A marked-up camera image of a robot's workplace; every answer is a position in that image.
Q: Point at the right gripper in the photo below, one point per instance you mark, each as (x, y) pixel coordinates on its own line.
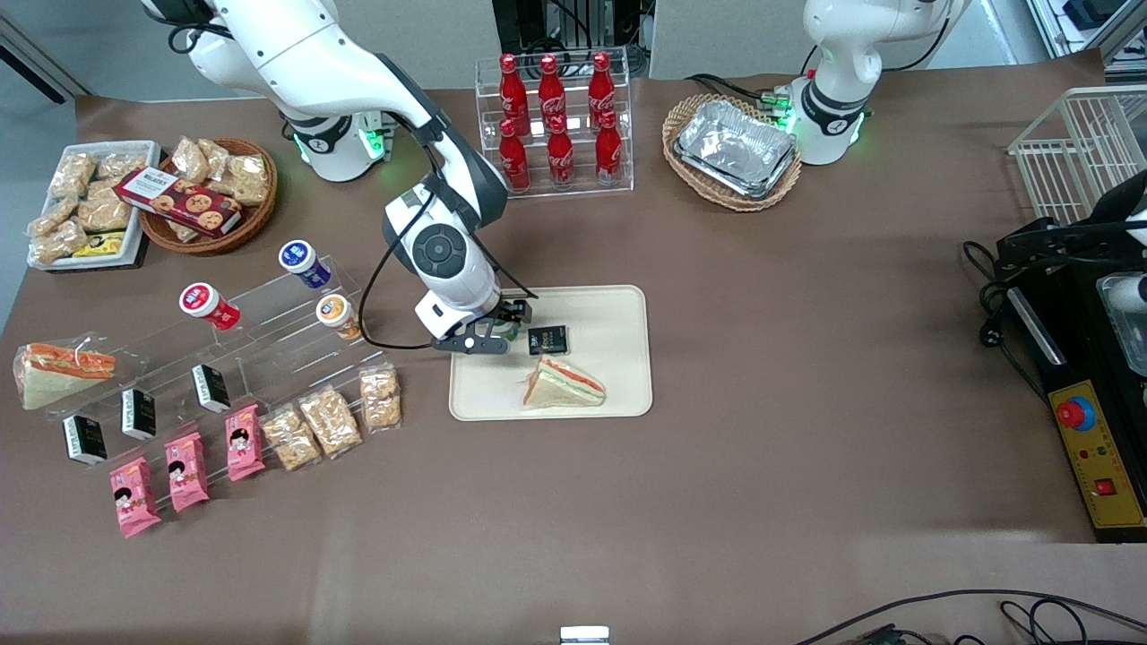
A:
(512, 313)

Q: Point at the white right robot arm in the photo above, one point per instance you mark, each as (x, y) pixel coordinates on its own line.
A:
(314, 54)

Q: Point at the beige plastic tray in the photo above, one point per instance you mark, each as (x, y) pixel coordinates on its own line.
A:
(609, 376)

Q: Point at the orange gum bottle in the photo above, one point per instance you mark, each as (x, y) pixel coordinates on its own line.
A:
(339, 315)

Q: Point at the blue gum bottle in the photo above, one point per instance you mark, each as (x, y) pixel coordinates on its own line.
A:
(300, 260)

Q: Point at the red gum bottle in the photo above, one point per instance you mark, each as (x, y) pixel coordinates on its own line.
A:
(213, 309)

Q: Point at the white rectangular tray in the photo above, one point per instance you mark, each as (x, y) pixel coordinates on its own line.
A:
(150, 152)

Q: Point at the black flat snack packet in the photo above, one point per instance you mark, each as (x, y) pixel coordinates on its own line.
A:
(547, 340)

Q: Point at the wrapped triangle sandwich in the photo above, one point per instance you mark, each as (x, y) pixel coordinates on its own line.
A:
(560, 387)
(54, 381)

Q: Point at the clear wrapped rice crisp bar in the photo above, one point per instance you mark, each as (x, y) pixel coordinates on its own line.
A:
(330, 421)
(380, 399)
(291, 439)

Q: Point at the clear acrylic bottle rack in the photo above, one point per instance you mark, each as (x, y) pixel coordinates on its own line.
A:
(578, 190)

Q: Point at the red cola bottle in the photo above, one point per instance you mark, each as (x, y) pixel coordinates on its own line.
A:
(514, 161)
(561, 159)
(601, 90)
(608, 152)
(551, 94)
(512, 94)

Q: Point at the clear acrylic stepped display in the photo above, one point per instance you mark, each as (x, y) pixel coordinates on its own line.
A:
(273, 313)

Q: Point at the dark brown wicker basket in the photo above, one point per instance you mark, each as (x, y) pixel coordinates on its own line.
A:
(255, 219)

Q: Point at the pink cartoon snack pack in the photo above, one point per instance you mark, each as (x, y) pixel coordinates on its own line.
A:
(186, 472)
(134, 497)
(244, 443)

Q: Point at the clear bag of puffed snack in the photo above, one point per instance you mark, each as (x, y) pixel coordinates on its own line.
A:
(61, 244)
(52, 218)
(121, 165)
(184, 232)
(217, 157)
(73, 175)
(103, 213)
(188, 159)
(246, 179)

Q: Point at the light wicker basket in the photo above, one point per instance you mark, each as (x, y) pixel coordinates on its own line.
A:
(685, 112)

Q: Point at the black and white small box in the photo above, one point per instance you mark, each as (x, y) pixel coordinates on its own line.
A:
(211, 388)
(139, 414)
(85, 441)

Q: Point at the stack of foil trays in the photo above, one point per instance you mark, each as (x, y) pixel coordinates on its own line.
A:
(735, 148)

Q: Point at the black equipment rack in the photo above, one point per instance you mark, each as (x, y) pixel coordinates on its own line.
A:
(515, 22)

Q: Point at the small white metal object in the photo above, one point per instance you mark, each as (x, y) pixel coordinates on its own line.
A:
(584, 635)

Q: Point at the red cookie box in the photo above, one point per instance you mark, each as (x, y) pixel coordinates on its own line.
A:
(179, 202)

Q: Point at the yellow snack packet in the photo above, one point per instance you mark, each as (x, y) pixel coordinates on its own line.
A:
(103, 245)

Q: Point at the black machine with yellow panel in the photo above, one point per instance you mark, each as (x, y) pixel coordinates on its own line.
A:
(1075, 376)

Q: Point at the metal shelf frame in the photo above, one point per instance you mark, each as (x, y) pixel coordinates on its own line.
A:
(1089, 18)

